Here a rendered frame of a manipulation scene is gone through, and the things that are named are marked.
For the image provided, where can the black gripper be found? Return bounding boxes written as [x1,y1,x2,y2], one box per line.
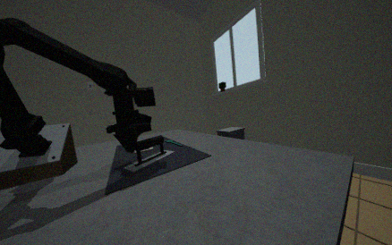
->
[106,107,151,153]

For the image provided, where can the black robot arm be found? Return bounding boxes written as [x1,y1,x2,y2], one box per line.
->
[0,18,156,157]

